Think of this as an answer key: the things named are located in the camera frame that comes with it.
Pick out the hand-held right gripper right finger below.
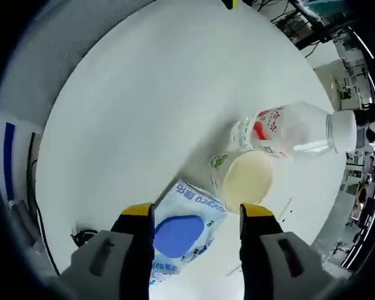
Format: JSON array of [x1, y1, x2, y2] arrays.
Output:
[[239, 202, 328, 300]]

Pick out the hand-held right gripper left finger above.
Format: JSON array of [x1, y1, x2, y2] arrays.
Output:
[[57, 202, 156, 300]]

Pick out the wet wipes pack blue lid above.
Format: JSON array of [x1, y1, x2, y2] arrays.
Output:
[[148, 179, 229, 286]]

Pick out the white paper cup green print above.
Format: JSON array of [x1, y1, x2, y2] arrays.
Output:
[[208, 149, 275, 214]]

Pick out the clear plastic bottle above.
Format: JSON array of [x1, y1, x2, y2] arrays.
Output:
[[229, 99, 358, 161]]

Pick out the white board blue stripes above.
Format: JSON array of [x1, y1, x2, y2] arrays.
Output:
[[0, 112, 43, 207]]

